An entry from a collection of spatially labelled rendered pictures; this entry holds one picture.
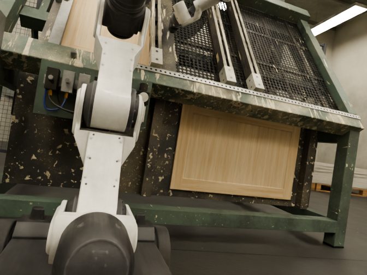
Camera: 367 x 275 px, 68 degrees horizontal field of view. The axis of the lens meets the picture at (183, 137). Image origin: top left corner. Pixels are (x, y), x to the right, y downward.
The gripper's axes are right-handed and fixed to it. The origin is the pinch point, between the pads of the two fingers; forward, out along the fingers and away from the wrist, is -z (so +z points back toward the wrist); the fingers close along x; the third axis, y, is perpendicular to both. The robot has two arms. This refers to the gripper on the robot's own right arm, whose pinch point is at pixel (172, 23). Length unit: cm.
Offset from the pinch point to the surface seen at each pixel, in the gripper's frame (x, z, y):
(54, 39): -29, 26, 60
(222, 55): -13.9, 15.5, -30.4
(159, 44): -17.6, 19.4, 9.3
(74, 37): -25, 19, 52
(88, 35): -22, 15, 46
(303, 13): 52, -44, -125
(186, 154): -77, 18, -20
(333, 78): -7, 6, -127
